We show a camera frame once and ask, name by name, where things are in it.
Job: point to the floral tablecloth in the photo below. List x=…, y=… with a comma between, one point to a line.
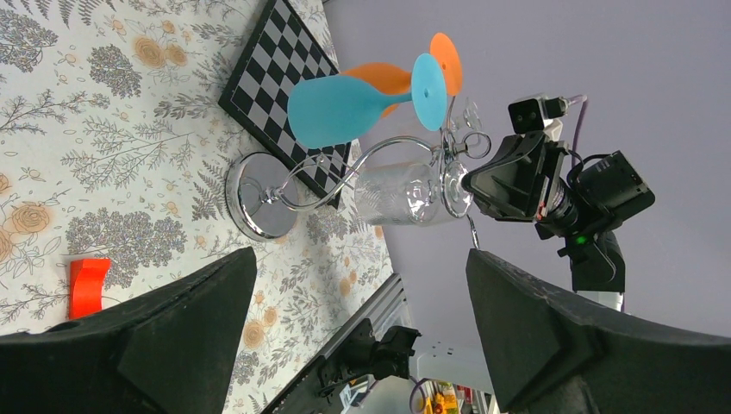
x=113, y=145

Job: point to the small red block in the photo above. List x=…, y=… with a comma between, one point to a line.
x=87, y=278

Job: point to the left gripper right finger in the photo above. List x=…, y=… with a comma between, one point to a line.
x=549, y=350

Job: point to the orange wine glass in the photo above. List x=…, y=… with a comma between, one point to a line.
x=436, y=76

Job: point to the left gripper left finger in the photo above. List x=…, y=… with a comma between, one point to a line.
x=170, y=350

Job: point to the blue wine glass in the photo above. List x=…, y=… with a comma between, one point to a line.
x=337, y=109

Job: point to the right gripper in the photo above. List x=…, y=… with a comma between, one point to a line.
x=522, y=182

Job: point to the black white checkerboard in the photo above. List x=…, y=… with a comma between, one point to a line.
x=280, y=52

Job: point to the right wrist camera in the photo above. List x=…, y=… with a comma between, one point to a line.
x=535, y=113

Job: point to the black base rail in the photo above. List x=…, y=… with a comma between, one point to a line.
x=367, y=344

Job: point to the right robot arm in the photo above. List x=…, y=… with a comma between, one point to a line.
x=602, y=191

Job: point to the chrome wine glass rack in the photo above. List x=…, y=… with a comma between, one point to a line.
x=264, y=198

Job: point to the clear wine glass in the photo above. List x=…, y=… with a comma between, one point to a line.
x=412, y=193

